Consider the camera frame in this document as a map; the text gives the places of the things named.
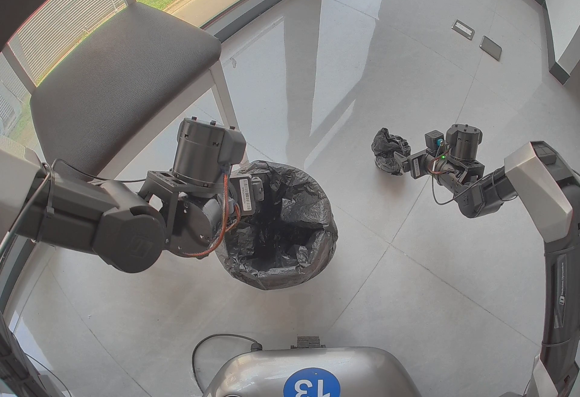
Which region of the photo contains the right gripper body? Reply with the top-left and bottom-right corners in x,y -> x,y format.
407,149 -> 440,181

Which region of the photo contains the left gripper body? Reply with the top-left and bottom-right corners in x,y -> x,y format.
229,175 -> 256,219

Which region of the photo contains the black plastic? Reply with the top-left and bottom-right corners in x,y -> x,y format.
372,128 -> 411,176

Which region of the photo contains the black plastic bag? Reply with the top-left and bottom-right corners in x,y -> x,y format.
217,160 -> 339,292

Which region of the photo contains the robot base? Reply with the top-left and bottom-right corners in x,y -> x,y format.
199,334 -> 424,397

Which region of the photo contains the grey chair with white legs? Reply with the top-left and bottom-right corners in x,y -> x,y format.
0,0 -> 239,182

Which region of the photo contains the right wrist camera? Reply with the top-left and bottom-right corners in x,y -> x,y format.
423,129 -> 449,156

